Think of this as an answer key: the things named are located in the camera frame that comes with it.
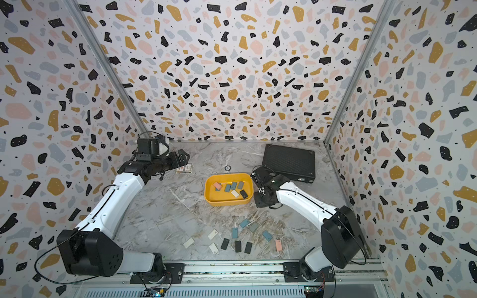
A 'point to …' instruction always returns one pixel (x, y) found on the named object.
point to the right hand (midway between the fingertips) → (262, 201)
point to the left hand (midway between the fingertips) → (182, 157)
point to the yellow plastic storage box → (220, 198)
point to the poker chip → (228, 167)
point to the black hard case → (297, 164)
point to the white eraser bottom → (213, 248)
